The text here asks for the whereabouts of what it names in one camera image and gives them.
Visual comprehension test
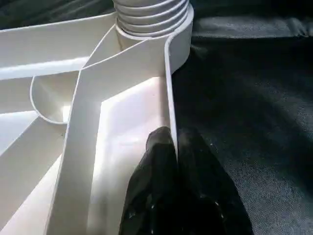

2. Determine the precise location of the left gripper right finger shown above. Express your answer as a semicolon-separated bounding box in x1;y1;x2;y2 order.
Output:
177;128;254;235

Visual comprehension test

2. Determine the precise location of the white plastic table top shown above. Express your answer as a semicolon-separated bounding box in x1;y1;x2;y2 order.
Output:
0;2;195;235

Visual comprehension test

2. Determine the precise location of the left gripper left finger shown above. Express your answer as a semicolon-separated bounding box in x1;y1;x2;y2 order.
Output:
119;126;179;235

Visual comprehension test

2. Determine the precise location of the white plastic table leg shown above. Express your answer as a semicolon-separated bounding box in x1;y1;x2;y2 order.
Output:
112;0;190;39

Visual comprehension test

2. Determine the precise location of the black work mat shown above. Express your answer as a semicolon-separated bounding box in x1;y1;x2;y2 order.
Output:
0;0;313;235

